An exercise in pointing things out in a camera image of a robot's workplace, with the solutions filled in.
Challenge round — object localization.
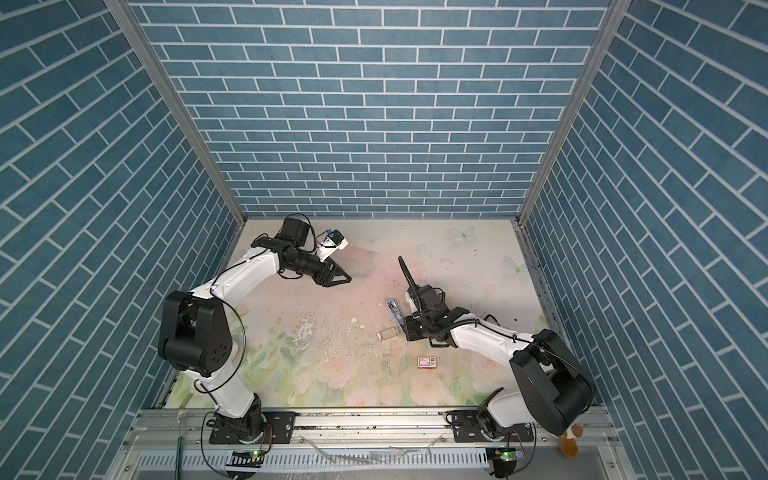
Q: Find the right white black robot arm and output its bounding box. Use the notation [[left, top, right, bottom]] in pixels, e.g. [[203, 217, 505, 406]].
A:
[[402, 285, 595, 440]]

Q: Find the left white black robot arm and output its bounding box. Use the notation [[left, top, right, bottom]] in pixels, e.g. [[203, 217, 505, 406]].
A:
[[158, 213, 351, 420]]

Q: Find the plush toy animal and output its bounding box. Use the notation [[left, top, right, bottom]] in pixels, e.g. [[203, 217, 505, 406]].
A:
[[559, 424, 584, 459]]

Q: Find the white slotted cable duct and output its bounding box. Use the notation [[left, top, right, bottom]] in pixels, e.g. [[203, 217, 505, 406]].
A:
[[137, 449, 490, 473]]

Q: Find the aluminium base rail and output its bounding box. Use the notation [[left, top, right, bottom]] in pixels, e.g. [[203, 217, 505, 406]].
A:
[[119, 407, 613, 457]]

